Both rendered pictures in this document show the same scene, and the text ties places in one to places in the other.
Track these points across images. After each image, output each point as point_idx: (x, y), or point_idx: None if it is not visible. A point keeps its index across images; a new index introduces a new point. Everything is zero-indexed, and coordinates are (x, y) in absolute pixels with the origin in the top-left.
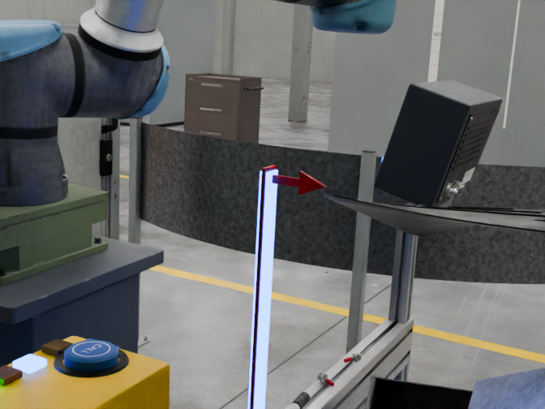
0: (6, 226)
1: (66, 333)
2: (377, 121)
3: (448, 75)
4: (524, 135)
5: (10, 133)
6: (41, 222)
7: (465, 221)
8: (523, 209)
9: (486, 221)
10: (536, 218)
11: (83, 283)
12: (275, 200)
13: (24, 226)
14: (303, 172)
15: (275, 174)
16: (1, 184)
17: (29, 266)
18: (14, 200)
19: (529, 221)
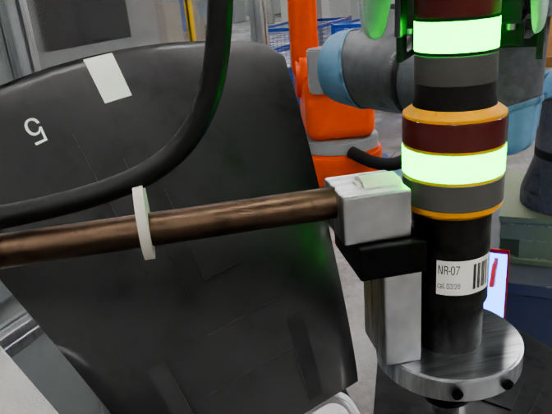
0: (507, 223)
1: (527, 317)
2: None
3: None
4: None
5: (544, 155)
6: (547, 230)
7: (377, 360)
8: (490, 410)
9: (381, 371)
10: (417, 407)
11: (541, 287)
12: (502, 281)
13: (526, 227)
14: (494, 266)
15: (497, 258)
16: (535, 191)
17: (529, 258)
18: (534, 205)
19: (403, 401)
